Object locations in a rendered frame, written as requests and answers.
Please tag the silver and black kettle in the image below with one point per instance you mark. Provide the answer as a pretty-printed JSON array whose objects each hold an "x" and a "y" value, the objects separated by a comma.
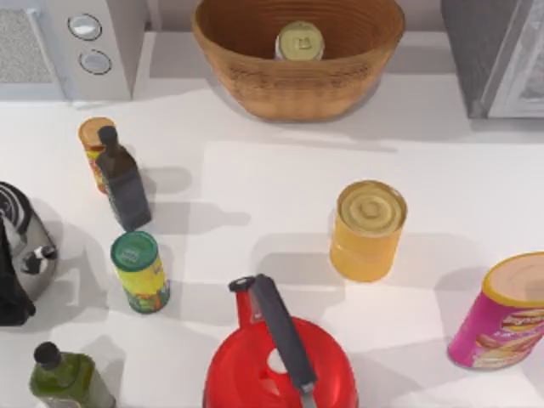
[{"x": 25, "y": 238}]

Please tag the pink snack can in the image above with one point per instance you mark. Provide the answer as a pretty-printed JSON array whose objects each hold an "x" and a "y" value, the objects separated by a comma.
[{"x": 497, "y": 323}]

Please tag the pale grey cabinet door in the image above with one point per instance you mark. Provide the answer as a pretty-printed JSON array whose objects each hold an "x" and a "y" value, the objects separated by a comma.
[{"x": 520, "y": 72}]

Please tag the large round microwave knob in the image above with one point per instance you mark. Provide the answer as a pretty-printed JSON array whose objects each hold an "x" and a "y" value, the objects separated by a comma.
[{"x": 84, "y": 26}]

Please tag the pale microwave oven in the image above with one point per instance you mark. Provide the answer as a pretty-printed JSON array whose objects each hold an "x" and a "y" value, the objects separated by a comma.
[{"x": 121, "y": 51}]

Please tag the pale green lidded can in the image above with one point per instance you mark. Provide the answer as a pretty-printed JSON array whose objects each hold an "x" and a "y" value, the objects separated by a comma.
[{"x": 300, "y": 42}]

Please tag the orange and red can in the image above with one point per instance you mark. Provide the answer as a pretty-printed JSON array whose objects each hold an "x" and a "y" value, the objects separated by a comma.
[{"x": 90, "y": 136}]

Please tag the dark glass bottle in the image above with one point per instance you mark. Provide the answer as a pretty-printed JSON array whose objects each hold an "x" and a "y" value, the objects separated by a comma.
[{"x": 125, "y": 191}]

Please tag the small round microwave knob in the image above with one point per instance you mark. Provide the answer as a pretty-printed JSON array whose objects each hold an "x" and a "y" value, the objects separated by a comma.
[{"x": 95, "y": 62}]

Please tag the microwave door with grey window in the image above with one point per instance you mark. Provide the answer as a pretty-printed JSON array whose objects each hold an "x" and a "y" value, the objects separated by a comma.
[{"x": 25, "y": 47}]

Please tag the green lidded yellow can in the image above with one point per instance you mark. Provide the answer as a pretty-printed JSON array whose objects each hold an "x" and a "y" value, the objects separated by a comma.
[{"x": 142, "y": 276}]

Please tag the green bottle with black cap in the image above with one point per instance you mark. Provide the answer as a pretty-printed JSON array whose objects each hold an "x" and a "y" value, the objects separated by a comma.
[{"x": 70, "y": 382}]

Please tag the woven brown basket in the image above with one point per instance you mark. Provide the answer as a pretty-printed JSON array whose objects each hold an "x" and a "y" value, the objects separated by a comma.
[{"x": 297, "y": 85}]

